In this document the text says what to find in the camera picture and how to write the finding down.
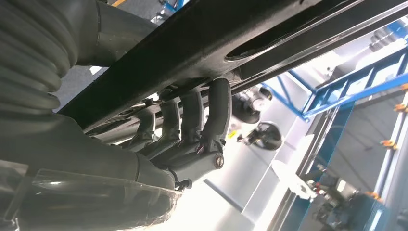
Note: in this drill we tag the blue metal shelf rack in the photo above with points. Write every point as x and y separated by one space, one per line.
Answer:
350 96

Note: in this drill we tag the blue grey equipment frame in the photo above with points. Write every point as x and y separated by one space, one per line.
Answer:
334 134

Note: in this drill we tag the black round-based stand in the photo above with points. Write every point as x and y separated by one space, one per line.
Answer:
267 137
245 111

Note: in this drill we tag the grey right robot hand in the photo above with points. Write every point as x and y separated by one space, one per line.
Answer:
79 159

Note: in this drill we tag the orange clamp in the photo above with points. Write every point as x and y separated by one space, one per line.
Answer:
401 107
404 87
373 196
389 145

